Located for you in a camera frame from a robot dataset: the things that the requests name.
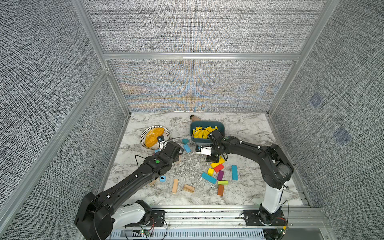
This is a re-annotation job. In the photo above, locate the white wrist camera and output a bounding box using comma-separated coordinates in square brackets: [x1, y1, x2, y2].
[157, 135, 166, 150]
[196, 146, 212, 156]

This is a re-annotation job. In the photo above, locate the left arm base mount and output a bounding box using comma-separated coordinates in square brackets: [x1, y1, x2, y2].
[121, 200, 166, 227]

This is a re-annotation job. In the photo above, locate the teal flat block front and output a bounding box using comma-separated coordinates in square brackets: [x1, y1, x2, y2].
[202, 173, 217, 185]

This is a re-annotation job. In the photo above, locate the orange brown block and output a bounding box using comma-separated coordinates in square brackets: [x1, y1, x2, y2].
[217, 185, 225, 196]

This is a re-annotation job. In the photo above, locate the light blue flat block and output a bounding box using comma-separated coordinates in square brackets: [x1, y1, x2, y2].
[183, 144, 191, 153]

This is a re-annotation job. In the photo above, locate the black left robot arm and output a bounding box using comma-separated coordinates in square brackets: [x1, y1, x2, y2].
[75, 142, 184, 240]

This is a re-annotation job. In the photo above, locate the natural wood block front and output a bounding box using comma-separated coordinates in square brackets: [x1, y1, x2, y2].
[172, 179, 179, 194]

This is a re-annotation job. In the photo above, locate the yellow block by red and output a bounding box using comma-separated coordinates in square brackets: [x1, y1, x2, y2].
[211, 158, 225, 169]

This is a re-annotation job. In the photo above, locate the orange sesame bread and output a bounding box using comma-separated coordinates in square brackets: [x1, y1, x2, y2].
[145, 127, 165, 148]

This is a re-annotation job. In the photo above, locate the natural wood arch block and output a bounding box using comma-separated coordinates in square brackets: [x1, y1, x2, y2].
[183, 184, 195, 194]

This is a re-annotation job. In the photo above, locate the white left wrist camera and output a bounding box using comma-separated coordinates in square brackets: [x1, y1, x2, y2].
[157, 135, 166, 150]

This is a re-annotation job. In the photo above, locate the teal plastic bin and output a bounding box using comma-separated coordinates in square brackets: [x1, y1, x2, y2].
[190, 121, 226, 145]

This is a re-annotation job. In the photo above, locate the teal long block right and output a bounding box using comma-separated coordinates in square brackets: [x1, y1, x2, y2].
[232, 165, 238, 181]

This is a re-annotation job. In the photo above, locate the red block lower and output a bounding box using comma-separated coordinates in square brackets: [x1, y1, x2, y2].
[214, 164, 224, 173]

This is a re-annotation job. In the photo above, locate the spice jar with black cap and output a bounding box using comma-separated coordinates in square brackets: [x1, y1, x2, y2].
[190, 115, 201, 122]

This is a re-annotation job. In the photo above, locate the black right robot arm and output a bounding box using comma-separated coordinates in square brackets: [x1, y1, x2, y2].
[200, 130, 294, 215]

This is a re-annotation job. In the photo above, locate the patterned white plate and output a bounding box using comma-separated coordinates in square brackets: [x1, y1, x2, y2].
[140, 126, 171, 150]

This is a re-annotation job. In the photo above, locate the purple block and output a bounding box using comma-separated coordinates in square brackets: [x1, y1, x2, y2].
[217, 171, 225, 181]

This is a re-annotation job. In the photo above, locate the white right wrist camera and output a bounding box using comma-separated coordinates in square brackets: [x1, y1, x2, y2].
[196, 146, 212, 156]

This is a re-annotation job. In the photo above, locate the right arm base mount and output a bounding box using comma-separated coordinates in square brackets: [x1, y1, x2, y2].
[241, 210, 287, 227]

